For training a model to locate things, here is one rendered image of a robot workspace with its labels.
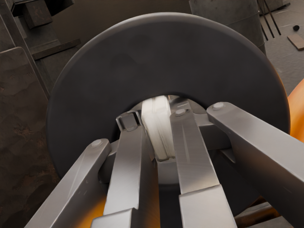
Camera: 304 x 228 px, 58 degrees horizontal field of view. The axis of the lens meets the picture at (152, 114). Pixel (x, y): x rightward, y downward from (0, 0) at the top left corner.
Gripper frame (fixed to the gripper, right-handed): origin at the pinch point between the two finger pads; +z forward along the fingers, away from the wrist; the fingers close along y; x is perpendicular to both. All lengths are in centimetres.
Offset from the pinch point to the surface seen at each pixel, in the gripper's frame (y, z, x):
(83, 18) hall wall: -157, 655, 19
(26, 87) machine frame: -18.2, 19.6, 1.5
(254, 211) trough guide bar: 4.9, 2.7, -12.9
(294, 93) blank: 8.9, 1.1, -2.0
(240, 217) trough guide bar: 3.5, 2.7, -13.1
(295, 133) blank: 7.7, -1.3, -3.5
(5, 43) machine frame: -20.7, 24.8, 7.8
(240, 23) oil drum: 69, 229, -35
